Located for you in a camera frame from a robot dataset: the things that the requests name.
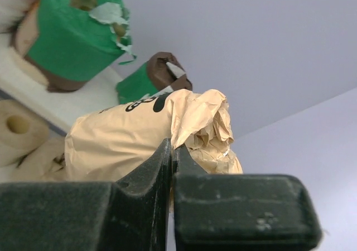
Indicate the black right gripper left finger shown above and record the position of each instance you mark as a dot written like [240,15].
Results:
[129,214]

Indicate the green roll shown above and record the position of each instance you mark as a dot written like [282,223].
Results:
[63,44]
[161,73]

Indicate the brown paper roll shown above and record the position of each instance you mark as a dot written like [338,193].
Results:
[109,144]
[46,163]

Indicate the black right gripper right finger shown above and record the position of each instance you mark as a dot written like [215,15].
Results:
[240,212]

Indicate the white dotted roll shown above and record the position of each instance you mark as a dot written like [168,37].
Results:
[12,11]

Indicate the white two-tier shelf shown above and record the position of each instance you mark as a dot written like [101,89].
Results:
[60,109]

